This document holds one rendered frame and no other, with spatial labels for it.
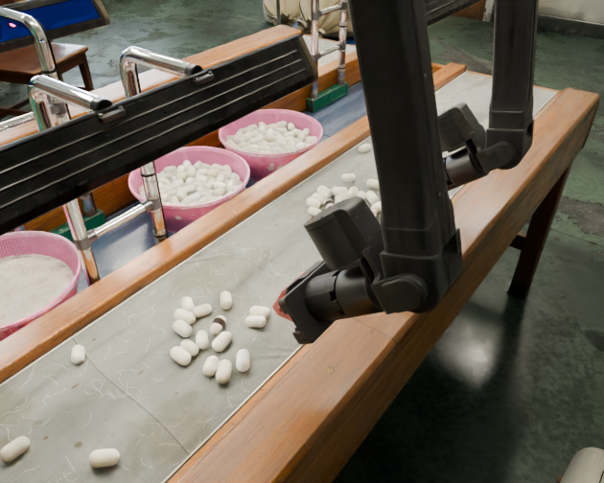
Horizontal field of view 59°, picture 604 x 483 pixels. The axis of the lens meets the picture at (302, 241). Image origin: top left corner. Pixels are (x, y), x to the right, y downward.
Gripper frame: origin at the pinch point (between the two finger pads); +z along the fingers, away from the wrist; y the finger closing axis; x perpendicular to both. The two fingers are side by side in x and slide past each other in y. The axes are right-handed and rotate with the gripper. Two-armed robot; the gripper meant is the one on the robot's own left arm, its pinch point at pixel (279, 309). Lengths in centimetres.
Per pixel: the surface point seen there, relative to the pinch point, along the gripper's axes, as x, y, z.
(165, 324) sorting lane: -3.8, 4.7, 23.4
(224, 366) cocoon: 4.2, 6.2, 10.4
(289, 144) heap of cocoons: -19, -57, 41
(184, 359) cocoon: 0.8, 8.7, 15.2
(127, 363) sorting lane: -2.7, 13.5, 22.0
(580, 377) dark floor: 90, -101, 26
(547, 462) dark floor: 91, -65, 25
